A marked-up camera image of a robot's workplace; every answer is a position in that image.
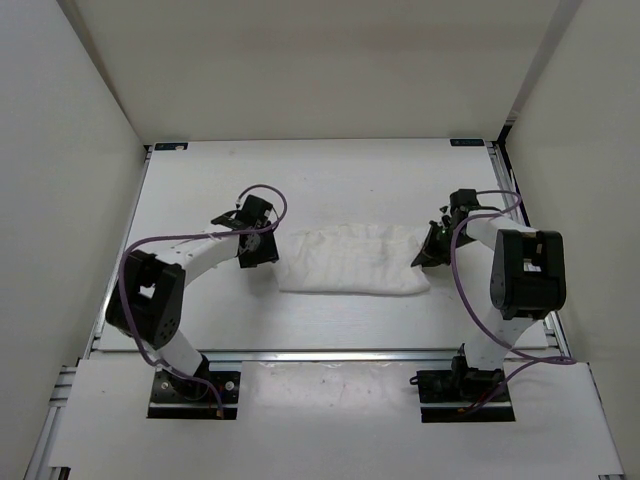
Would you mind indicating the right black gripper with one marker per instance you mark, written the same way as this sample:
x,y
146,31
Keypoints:
x,y
433,256

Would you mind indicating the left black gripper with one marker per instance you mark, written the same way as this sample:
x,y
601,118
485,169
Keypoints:
x,y
267,253

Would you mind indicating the white skirt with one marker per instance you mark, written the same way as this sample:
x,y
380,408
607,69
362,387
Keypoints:
x,y
351,259

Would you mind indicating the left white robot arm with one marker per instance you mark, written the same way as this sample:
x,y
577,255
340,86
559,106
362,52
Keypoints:
x,y
147,301

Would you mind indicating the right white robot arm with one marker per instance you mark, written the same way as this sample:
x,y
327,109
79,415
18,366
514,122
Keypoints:
x,y
526,283

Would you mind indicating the right blue corner label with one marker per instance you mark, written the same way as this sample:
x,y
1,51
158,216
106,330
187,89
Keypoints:
x,y
466,142

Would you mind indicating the blue corner label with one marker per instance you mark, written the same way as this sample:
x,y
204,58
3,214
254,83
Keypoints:
x,y
466,142
175,146

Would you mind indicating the left blue corner label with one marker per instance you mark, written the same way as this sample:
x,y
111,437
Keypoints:
x,y
175,146

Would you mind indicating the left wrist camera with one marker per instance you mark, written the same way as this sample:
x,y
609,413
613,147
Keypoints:
x,y
253,214

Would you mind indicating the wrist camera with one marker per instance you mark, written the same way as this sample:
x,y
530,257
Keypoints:
x,y
461,203
253,214

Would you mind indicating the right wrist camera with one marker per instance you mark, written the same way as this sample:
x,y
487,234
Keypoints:
x,y
461,203

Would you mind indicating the aluminium front rail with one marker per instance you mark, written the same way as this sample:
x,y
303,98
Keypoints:
x,y
330,356

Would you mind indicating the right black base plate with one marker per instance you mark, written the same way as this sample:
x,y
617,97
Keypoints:
x,y
449,397

